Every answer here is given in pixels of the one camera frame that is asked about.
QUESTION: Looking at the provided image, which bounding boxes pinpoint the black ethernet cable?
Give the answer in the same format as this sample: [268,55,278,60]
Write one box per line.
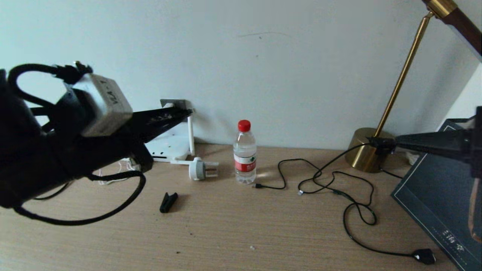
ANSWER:
[33,181,73,201]

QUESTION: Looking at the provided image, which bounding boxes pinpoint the white wifi router with antennas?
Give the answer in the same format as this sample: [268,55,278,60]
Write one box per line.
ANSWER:
[145,113,196,166]

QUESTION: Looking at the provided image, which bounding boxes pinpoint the white round plug adapter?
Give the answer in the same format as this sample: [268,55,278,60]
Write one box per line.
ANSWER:
[189,157,220,181]

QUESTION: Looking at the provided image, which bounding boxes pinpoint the dark teal paper bag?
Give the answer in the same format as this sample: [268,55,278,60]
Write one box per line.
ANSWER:
[391,119,482,271]

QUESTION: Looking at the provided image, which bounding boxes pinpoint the small black plastic clip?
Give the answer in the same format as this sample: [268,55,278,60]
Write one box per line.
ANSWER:
[159,192,178,213]

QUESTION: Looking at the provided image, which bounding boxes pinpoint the black block on lamp base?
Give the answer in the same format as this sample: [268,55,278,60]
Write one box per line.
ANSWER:
[365,136,397,155]

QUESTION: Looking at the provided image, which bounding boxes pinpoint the brass desk lamp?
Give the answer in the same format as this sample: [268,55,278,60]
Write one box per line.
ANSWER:
[345,0,482,174]

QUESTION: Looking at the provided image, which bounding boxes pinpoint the clear water bottle red cap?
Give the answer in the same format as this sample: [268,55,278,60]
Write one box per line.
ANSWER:
[233,120,257,184]

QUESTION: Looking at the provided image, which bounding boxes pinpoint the grey wall socket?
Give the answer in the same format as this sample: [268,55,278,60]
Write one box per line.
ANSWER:
[160,99,188,110]

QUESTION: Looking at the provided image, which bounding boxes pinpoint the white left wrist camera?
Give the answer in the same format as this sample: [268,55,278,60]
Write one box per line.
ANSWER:
[56,73,133,138]

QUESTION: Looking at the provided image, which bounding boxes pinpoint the black lamp power cord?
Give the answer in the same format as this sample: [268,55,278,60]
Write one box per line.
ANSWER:
[378,167,404,179]

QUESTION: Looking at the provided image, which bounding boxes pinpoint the tan bag handle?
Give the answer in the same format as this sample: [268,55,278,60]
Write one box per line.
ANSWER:
[468,177,482,243]

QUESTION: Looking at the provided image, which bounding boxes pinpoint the black usb cables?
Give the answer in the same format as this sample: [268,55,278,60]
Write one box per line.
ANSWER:
[297,171,437,265]

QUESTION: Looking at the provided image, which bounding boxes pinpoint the black USB charging cable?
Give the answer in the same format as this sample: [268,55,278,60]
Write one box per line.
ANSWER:
[253,142,371,190]

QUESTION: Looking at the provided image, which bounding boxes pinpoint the black left camera cable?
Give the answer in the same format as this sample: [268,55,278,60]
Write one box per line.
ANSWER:
[8,62,146,226]

